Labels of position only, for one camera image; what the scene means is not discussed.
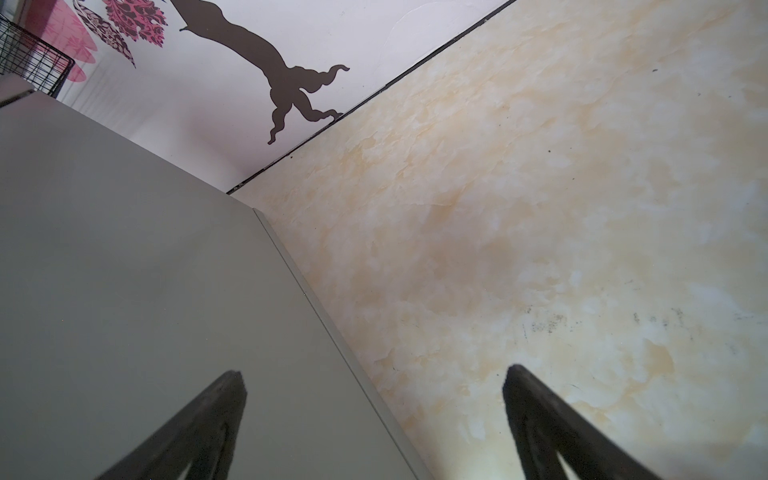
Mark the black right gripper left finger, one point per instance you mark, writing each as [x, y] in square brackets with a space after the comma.
[198, 442]

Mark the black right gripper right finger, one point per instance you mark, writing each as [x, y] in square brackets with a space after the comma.
[549, 434]

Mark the grey metal cabinet counter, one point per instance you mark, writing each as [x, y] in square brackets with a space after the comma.
[128, 286]

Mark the black wire mesh basket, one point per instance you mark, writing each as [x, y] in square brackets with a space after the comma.
[34, 60]

